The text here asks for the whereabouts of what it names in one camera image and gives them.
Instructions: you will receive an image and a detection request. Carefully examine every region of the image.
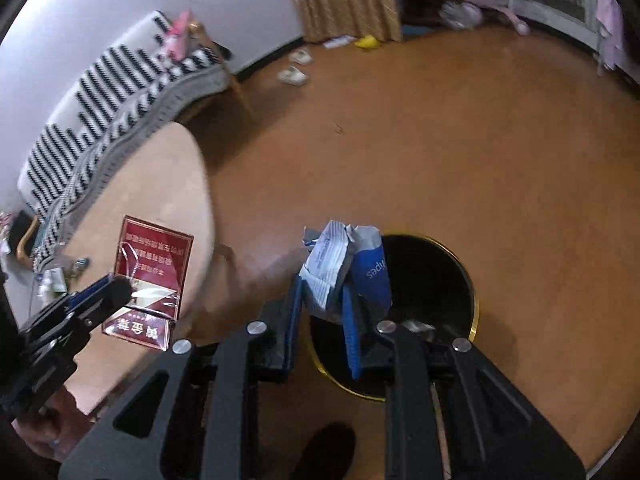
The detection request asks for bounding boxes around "yellow toy duck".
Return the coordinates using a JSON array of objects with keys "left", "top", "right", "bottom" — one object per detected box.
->
[{"left": 354, "top": 35, "right": 381, "bottom": 51}]

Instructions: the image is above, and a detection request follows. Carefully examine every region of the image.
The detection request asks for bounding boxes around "striped black white sofa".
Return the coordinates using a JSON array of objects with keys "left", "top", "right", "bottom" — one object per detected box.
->
[{"left": 17, "top": 11, "right": 233, "bottom": 272}]

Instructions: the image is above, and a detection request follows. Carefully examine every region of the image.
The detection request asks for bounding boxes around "red cigarette carton wrapper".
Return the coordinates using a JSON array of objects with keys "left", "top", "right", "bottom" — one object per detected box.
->
[{"left": 102, "top": 216, "right": 193, "bottom": 351}]

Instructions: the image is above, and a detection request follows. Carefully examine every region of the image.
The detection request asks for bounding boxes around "white blue wipes pack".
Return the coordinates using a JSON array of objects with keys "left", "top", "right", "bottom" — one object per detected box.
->
[{"left": 299, "top": 220, "right": 393, "bottom": 323}]

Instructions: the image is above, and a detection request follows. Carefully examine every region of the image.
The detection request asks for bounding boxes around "person's left hand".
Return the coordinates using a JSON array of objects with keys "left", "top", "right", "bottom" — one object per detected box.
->
[{"left": 12, "top": 387, "right": 93, "bottom": 463}]

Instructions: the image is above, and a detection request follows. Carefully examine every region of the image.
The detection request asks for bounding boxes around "person's black shoe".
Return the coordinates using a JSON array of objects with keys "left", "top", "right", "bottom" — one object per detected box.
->
[{"left": 290, "top": 422, "right": 357, "bottom": 480}]

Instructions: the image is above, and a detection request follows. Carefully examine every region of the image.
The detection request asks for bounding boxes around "black gold-rimmed trash bin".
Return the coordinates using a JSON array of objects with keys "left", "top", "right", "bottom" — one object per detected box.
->
[{"left": 308, "top": 233, "right": 480, "bottom": 402}]

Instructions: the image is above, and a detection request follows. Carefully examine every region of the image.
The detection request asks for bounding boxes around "white paper on floor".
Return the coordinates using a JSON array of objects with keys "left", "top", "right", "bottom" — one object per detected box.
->
[{"left": 323, "top": 35, "right": 356, "bottom": 50}]

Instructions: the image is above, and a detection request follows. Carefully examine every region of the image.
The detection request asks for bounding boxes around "pink kids tricycle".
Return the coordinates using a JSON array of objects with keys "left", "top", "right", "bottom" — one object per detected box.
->
[{"left": 439, "top": 0, "right": 529, "bottom": 36}]

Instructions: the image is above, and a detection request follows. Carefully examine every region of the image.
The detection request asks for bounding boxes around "white slipper far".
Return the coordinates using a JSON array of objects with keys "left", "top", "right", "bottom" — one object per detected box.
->
[{"left": 288, "top": 48, "right": 314, "bottom": 66}]

